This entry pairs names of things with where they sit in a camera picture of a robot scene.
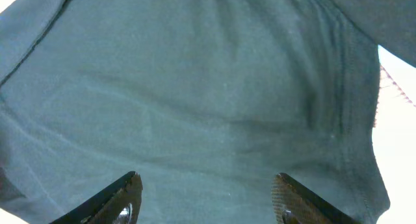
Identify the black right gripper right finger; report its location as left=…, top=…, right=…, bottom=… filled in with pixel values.
left=271, top=173, right=357, bottom=224

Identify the black t-shirt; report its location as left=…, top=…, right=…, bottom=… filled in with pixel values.
left=1, top=0, right=415, bottom=223

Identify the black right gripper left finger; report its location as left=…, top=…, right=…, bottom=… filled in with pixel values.
left=51, top=171, right=143, bottom=224

